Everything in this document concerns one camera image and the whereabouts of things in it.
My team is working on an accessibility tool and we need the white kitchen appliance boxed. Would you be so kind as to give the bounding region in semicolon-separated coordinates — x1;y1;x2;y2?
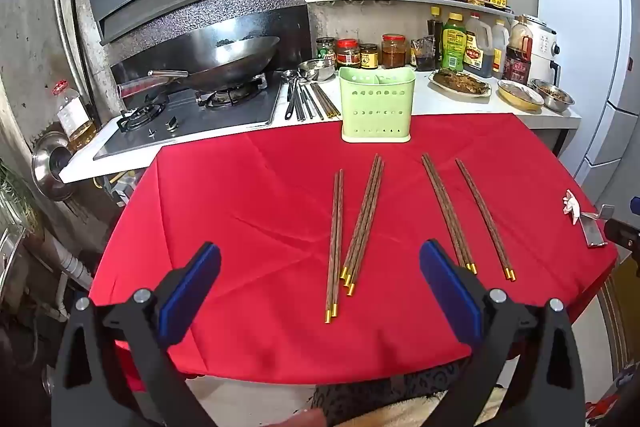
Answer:
525;16;563;82

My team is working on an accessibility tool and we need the pale plastic jug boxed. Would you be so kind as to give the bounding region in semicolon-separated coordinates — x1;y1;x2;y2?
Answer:
491;18;511;74

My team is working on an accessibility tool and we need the steel bowl of food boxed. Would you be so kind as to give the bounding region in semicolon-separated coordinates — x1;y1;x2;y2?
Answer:
530;78;576;114

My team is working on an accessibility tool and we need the oil bottle with red cap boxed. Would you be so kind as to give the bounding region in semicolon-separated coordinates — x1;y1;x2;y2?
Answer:
52;79;98;152

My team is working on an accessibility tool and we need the small steel bowl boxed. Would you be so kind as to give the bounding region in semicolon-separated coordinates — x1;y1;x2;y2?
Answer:
298;58;336;82

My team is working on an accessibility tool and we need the bundle of metal chopsticks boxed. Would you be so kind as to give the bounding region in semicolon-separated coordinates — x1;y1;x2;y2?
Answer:
307;82;342;120

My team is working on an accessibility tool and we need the steel wok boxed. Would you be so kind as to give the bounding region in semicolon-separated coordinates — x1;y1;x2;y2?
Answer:
117;36;281;100

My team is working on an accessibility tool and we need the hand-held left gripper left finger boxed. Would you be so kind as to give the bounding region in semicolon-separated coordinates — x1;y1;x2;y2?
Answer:
50;241;223;427

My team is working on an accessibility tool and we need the glass bowl of food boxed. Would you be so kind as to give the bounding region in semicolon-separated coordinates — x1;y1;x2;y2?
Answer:
496;79;545;112

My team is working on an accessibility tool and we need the white refrigerator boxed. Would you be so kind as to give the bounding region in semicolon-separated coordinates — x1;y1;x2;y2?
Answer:
530;0;640;180

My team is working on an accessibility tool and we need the white drain pipe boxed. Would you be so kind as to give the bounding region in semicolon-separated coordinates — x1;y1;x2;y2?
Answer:
42;232;96;323

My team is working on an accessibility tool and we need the red-lidded chili jar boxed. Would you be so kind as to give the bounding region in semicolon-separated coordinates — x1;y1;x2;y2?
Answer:
381;34;407;68

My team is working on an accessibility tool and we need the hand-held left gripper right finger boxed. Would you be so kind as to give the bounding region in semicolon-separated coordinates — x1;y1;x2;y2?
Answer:
419;238;586;427

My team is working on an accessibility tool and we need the steel gas stove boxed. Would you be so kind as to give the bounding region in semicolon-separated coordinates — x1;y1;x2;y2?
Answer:
92;74;285;162

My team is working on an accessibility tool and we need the steel pot lid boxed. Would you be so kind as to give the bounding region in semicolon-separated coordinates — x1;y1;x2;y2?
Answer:
31;131;76;202

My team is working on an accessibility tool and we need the person's left hand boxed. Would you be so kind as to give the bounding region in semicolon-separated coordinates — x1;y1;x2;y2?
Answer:
277;408;327;427

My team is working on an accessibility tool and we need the green plastic utensil holder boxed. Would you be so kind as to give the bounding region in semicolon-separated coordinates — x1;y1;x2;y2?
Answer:
339;66;417;144

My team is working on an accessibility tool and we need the plate of cooked food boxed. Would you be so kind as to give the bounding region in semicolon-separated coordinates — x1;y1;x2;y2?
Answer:
429;68;493;98

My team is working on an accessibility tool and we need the metal phone stand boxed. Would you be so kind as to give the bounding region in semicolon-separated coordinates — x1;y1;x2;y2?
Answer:
580;204;617;250

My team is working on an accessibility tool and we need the dark bottle with yellow cap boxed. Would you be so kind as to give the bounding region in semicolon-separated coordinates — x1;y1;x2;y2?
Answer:
426;6;446;58

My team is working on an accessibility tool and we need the dark vinegar jug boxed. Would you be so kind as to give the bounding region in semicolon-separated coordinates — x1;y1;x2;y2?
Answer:
462;13;496;78

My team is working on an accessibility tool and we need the dark patterned cloth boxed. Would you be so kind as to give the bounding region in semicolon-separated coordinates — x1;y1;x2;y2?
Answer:
314;364;461;427

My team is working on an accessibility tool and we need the green plastic bottle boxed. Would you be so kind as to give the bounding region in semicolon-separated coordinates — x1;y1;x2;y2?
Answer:
440;12;467;74

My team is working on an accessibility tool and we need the red tablecloth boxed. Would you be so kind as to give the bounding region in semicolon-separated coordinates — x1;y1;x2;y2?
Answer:
89;113;618;390

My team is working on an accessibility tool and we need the cream fuzzy cloth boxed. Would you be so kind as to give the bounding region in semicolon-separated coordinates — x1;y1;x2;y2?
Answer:
345;394;501;427

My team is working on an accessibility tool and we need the green plant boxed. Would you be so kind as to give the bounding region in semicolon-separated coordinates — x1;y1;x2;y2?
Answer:
0;162;43;238

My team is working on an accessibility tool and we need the dark spice bag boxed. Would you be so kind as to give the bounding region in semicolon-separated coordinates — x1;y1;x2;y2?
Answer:
410;36;441;72

